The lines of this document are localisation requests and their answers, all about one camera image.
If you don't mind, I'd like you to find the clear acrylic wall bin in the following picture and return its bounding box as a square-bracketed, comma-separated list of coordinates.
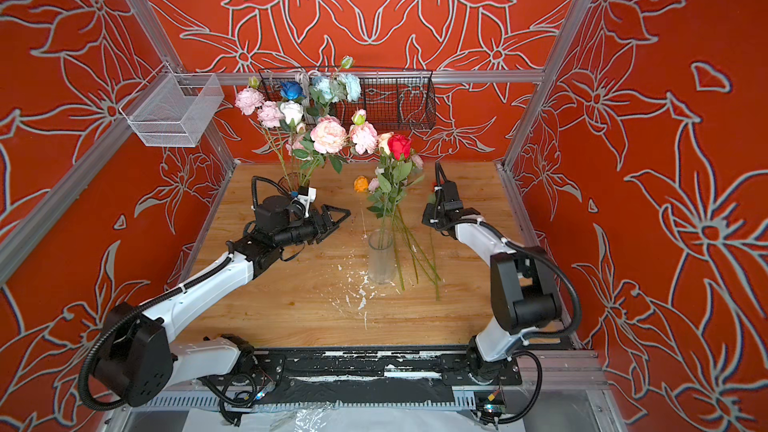
[120, 73, 224, 148]

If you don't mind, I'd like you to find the small pink flower bunch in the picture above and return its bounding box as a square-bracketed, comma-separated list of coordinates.
[368, 152, 441, 295]

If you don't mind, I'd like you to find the orange flower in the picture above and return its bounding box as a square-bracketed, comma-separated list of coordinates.
[353, 176, 369, 193]

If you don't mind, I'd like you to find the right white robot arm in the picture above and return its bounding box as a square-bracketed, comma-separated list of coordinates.
[422, 162, 583, 384]

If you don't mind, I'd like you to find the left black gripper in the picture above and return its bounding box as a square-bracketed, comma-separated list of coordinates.
[275, 206, 350, 250]

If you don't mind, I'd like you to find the clear glass vase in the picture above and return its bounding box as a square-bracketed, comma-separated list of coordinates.
[368, 229, 396, 284]

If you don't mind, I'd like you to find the red rose stem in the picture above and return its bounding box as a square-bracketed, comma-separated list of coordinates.
[424, 182, 442, 301]
[369, 133, 424, 253]

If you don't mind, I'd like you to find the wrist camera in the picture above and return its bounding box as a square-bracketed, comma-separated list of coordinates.
[292, 186, 317, 217]
[434, 161, 463, 213]

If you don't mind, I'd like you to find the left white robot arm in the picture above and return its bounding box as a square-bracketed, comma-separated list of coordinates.
[77, 176, 351, 412]

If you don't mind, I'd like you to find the black wire wall basket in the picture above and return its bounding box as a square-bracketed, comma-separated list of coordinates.
[257, 65, 437, 132]

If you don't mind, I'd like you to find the dark smoked glass vase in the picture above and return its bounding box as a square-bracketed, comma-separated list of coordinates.
[278, 172, 310, 194]

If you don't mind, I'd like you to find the pink rose bunch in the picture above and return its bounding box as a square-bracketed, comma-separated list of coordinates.
[295, 109, 379, 181]

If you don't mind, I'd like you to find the white green flower stem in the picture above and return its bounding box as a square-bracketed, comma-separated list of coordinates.
[308, 55, 362, 120]

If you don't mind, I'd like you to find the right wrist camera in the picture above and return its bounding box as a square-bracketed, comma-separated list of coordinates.
[434, 161, 463, 213]

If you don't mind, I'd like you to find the blue rose stem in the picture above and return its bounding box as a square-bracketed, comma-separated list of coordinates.
[280, 81, 305, 102]

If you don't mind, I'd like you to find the pink peony stem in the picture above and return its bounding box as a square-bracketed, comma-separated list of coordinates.
[235, 76, 293, 183]

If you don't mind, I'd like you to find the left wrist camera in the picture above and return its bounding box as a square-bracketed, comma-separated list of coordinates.
[292, 186, 317, 217]

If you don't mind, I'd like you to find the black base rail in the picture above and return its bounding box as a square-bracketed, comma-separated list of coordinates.
[203, 344, 523, 406]

